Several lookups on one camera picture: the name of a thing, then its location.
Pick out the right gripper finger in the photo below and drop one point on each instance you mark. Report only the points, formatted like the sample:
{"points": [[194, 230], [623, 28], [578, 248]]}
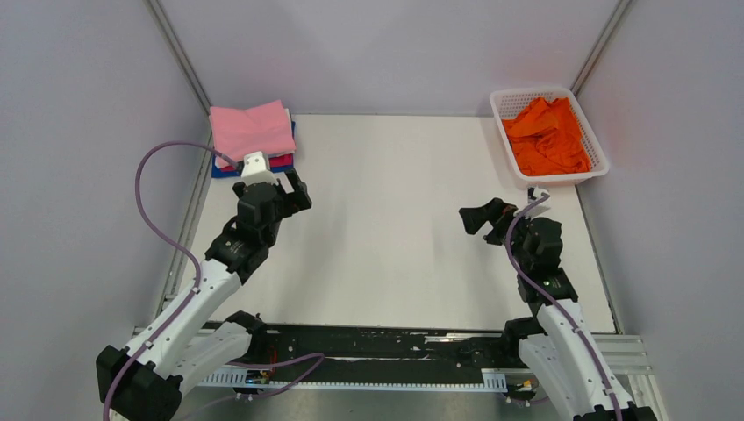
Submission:
{"points": [[475, 218], [496, 236]]}

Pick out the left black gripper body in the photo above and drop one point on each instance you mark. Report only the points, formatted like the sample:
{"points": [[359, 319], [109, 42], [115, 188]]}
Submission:
{"points": [[269, 236]]}

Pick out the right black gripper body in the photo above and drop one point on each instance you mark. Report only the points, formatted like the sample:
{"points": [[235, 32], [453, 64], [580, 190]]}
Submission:
{"points": [[522, 256]]}

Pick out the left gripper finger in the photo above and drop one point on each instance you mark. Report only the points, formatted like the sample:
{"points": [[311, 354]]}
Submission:
{"points": [[299, 195], [282, 205]]}

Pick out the orange t shirt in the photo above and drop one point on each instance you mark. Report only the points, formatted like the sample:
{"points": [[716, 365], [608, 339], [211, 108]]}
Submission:
{"points": [[546, 139]]}

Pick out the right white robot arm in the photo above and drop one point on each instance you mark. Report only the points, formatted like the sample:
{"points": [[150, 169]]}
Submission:
{"points": [[554, 343]]}

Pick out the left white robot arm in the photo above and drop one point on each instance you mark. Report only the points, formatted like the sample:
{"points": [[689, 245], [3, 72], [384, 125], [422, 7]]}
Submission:
{"points": [[148, 378]]}

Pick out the folded magenta t shirt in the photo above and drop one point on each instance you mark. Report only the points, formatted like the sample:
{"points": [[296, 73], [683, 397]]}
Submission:
{"points": [[277, 164]]}

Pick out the folded pink t shirt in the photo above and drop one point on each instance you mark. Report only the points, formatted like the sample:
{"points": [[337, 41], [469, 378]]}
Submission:
{"points": [[266, 128]]}

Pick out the white plastic basket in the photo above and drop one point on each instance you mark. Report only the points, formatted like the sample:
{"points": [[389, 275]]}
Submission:
{"points": [[508, 103]]}

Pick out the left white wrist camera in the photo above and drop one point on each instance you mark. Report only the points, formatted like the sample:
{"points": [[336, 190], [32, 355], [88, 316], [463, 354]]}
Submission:
{"points": [[256, 169]]}

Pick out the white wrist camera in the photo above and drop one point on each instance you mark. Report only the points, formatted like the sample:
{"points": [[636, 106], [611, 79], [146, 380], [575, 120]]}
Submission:
{"points": [[256, 169], [536, 194]]}

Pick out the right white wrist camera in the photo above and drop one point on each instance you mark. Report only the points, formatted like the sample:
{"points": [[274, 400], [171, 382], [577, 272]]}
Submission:
{"points": [[536, 194]]}

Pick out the white slotted cable duct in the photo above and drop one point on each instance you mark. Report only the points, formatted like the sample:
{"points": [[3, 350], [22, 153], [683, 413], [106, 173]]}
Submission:
{"points": [[486, 381]]}

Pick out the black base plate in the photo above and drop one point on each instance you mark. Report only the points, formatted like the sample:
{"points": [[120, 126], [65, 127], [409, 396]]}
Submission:
{"points": [[358, 353]]}

